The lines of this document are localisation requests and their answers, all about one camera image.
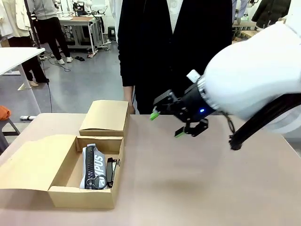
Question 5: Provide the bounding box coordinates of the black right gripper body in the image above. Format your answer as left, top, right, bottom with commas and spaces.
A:
172, 81, 216, 123

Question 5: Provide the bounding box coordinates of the cardboard box with navy pouch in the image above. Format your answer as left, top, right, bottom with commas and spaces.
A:
79, 99, 131, 145

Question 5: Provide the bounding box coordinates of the black stapler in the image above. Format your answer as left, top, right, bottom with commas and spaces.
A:
106, 157, 121, 188

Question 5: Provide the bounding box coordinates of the grey pencil pouch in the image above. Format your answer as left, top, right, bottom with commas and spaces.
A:
79, 144, 109, 190

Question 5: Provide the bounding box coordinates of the person's right forearm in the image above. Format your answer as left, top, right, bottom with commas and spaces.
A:
123, 85, 136, 107

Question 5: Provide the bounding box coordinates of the cardboard box with flap lid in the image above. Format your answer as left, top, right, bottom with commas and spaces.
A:
0, 134, 126, 210

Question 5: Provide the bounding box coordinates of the person in black cardigan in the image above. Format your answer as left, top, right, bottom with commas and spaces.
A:
117, 0, 233, 115

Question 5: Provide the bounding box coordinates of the wooden desk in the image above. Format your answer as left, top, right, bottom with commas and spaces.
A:
231, 20, 259, 45

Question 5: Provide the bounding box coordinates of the black plastic stool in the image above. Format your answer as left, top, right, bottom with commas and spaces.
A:
107, 25, 117, 40

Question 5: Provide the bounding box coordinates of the wooden top workbench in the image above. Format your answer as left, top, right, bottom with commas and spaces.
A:
58, 14, 105, 58

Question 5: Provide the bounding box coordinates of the hanging black coat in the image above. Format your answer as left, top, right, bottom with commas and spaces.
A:
251, 0, 292, 29

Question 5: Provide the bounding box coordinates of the person in grey hoodie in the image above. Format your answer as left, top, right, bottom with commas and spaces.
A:
30, 0, 74, 65

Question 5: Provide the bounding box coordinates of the black tripod pole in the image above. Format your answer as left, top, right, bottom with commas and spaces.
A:
23, 0, 53, 113

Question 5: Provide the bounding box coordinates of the white table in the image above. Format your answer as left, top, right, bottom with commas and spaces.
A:
0, 47, 46, 113

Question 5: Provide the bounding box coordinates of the grey stool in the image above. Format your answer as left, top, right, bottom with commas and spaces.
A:
0, 117, 21, 137

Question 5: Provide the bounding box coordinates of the orange cloth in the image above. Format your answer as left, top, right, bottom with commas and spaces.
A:
0, 105, 12, 121

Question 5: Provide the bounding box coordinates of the person in beige jacket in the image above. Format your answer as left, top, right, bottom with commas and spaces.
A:
0, 0, 50, 87

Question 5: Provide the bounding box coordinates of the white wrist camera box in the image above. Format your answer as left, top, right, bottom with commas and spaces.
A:
186, 69, 202, 83

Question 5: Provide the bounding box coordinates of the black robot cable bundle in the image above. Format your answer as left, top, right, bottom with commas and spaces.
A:
227, 93, 301, 151

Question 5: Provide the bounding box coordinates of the black floor cable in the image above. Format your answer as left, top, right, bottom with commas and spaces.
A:
39, 54, 71, 73

